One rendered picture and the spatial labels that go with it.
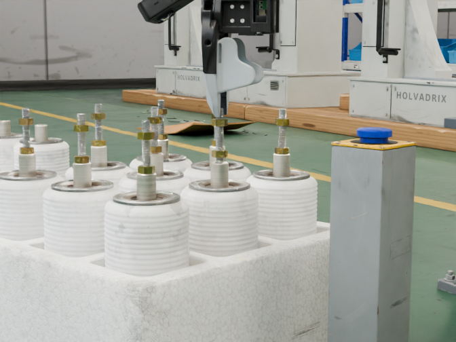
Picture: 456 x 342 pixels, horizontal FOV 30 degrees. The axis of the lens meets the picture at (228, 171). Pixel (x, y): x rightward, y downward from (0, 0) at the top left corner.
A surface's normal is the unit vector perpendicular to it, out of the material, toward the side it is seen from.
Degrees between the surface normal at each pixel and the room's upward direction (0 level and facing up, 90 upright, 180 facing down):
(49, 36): 90
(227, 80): 85
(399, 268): 90
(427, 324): 0
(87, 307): 90
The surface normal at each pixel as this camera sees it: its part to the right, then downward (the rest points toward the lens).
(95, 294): -0.69, 0.11
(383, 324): 0.73, 0.11
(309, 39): 0.51, 0.13
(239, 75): -0.21, 0.05
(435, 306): 0.00, -0.99
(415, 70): -0.86, 0.07
